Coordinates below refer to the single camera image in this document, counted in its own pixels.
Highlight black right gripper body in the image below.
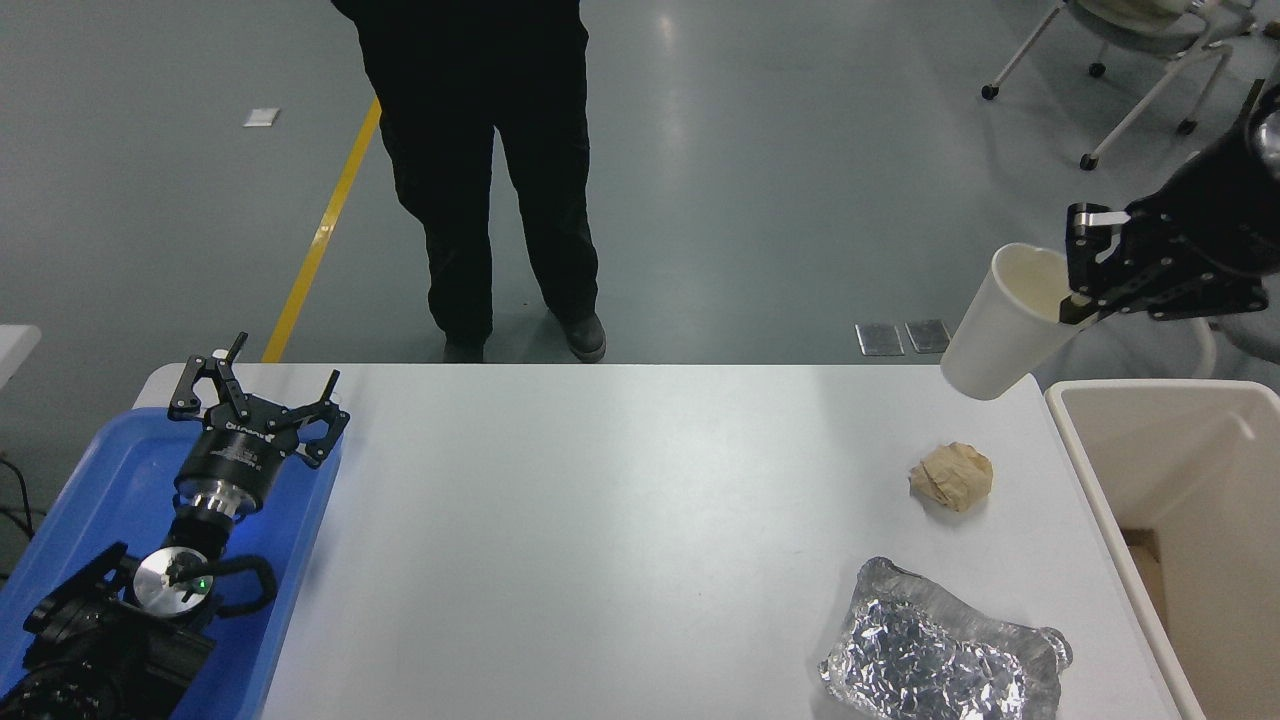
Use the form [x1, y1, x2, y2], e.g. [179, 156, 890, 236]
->
[1135, 125, 1280, 280]

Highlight large pale bin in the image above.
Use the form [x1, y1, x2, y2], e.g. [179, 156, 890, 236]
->
[1043, 378, 1280, 720]

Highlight crumpled silver foil tray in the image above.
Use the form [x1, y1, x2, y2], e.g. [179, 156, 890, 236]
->
[818, 556, 1073, 720]

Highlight white wheeled chair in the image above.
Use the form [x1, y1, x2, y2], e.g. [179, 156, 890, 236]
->
[980, 0, 1257, 172]

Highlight black floor cables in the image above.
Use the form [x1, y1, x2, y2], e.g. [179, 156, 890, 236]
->
[0, 455, 49, 586]

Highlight small white table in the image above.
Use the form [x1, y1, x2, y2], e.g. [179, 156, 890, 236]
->
[0, 324, 44, 389]

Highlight blue plastic tray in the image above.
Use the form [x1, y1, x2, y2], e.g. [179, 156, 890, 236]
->
[0, 405, 344, 720]

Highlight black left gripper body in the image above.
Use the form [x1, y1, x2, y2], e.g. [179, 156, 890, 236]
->
[175, 416, 302, 507]

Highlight white paper cup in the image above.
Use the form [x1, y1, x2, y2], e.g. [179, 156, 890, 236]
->
[940, 243, 1087, 402]

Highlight crumpled tan paper ball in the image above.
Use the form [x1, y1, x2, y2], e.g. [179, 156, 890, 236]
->
[908, 442, 994, 513]

